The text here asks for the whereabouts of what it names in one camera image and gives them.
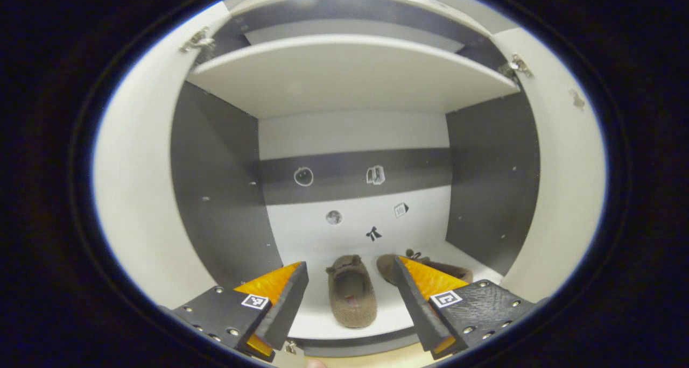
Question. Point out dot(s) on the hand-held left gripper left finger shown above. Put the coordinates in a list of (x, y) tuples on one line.
[(288, 303)]

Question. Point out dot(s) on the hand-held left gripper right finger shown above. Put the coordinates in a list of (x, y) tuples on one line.
[(412, 303)]

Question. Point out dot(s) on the brown fuzzy shoe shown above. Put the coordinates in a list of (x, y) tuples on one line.
[(452, 271), (352, 295)]

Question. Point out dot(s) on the white and grey shoe cabinet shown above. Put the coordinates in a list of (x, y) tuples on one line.
[(350, 131)]

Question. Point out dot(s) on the white cabinet door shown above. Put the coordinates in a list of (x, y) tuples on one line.
[(140, 196), (565, 196)]

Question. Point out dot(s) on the metal door hinge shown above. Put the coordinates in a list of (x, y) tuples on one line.
[(518, 65), (196, 40), (290, 347)]

